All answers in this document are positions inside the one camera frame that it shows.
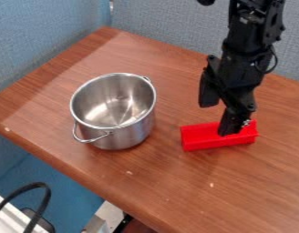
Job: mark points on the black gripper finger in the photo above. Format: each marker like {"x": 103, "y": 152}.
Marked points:
{"x": 237, "y": 116}
{"x": 207, "y": 96}

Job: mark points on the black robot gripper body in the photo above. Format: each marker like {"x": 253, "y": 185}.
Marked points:
{"x": 238, "y": 73}

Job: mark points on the red plastic block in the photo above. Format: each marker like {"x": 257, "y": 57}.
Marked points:
{"x": 202, "y": 136}

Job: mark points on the stainless steel pot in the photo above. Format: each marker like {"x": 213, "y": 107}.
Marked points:
{"x": 112, "y": 108}

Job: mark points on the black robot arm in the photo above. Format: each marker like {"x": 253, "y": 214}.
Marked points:
{"x": 256, "y": 26}

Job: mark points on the white box with black base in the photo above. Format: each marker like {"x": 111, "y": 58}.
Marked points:
{"x": 14, "y": 221}

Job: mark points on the grey table leg bracket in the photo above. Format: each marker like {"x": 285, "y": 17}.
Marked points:
{"x": 106, "y": 219}

